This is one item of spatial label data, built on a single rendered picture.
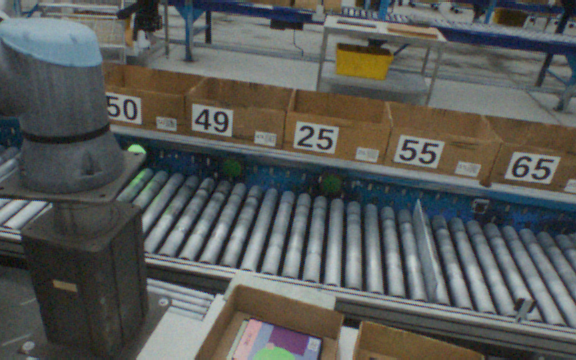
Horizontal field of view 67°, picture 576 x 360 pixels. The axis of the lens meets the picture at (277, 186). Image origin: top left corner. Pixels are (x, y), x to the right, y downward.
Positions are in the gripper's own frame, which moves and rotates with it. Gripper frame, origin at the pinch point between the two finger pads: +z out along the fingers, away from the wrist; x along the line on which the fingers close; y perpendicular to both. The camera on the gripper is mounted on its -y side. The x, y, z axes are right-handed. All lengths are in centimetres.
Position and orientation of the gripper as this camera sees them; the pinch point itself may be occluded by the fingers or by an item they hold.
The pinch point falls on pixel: (141, 51)
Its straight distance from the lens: 185.2
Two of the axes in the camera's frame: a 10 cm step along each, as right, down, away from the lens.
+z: -1.2, 8.5, 5.1
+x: 1.5, -4.9, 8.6
